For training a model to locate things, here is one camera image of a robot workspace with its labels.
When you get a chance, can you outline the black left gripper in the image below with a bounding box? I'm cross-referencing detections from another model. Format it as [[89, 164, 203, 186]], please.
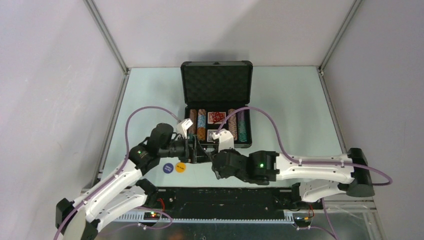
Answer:
[[158, 134, 211, 164]]

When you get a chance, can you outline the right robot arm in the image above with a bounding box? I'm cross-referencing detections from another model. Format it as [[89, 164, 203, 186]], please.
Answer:
[[211, 148, 375, 209]]

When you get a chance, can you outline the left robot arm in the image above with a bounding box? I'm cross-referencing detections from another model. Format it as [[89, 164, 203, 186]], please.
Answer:
[[54, 118, 210, 240]]

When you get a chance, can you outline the red dice set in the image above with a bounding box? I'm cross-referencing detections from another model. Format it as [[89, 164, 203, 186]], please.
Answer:
[[207, 111, 227, 125]]

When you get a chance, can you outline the blue small blind button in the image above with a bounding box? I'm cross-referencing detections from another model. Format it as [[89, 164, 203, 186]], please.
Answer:
[[162, 163, 175, 174]]

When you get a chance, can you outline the yellow big blind button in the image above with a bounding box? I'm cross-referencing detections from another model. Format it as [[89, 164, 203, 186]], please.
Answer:
[[175, 162, 187, 173]]

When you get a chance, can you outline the blue playing card deck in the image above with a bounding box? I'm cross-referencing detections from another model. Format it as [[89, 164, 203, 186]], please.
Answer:
[[207, 129, 218, 143]]

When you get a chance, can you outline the pink brown chip stack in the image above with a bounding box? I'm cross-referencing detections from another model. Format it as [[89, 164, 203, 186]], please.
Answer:
[[227, 113, 238, 141]]

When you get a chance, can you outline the blue orange chip stack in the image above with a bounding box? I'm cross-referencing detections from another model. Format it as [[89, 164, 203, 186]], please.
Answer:
[[196, 109, 207, 141]]

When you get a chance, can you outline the purple green chip stack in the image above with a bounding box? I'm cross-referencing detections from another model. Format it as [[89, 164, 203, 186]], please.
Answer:
[[237, 110, 248, 143]]

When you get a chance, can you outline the black poker case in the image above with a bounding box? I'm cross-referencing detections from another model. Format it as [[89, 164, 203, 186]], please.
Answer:
[[180, 60, 254, 148]]

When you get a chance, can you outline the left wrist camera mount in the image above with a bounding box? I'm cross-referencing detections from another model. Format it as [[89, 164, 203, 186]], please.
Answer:
[[176, 118, 193, 139]]

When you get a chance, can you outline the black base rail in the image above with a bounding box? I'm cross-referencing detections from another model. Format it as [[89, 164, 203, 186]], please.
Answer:
[[144, 187, 323, 221]]

